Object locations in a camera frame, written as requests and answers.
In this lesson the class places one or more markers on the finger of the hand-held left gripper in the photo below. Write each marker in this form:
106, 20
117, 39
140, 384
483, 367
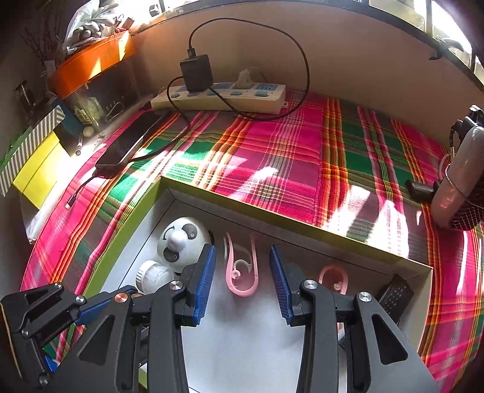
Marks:
94, 308
30, 362

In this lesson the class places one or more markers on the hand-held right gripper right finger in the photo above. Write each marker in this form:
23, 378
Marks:
279, 287

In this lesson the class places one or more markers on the green cardboard box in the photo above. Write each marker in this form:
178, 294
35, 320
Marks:
242, 340

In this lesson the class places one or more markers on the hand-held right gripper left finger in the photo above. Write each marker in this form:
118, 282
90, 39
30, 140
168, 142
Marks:
204, 287

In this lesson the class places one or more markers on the dark marker pen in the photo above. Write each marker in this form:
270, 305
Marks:
79, 145

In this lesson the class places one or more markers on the dried twig bunch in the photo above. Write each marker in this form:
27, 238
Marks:
45, 45

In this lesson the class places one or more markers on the black rectangular light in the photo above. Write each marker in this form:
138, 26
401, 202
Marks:
395, 298

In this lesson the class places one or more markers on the green printed mug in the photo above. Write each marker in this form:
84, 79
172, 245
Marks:
85, 111

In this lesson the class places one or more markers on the yellow box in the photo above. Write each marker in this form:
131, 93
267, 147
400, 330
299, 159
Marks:
37, 170

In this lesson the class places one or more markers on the striped box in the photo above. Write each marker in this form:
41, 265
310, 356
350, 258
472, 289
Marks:
30, 139

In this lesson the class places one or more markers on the beige black space heater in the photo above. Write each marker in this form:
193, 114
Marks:
457, 177

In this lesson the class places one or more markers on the orange tray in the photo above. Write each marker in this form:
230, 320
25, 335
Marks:
94, 60

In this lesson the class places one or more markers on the white plastic sheet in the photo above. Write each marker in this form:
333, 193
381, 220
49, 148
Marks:
32, 223

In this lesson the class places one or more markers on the white plug adapter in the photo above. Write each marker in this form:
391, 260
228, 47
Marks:
245, 79

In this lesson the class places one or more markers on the pink green plaid tablecloth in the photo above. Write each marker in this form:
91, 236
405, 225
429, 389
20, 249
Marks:
264, 151

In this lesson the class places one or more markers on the small white ball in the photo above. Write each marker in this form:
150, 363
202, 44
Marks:
88, 131

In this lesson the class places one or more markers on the black smartphone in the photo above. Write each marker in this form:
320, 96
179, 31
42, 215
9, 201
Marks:
124, 147

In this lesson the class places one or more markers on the beige power strip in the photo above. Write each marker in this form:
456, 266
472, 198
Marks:
249, 102

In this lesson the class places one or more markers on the white plastic bag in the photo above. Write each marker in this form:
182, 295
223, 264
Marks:
87, 26

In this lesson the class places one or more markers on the white panda-face round device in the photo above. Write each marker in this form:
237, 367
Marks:
177, 242

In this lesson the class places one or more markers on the black charger block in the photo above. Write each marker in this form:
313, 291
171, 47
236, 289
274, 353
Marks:
196, 73

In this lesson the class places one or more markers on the small white ribbed jar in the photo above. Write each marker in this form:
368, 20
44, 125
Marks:
153, 277

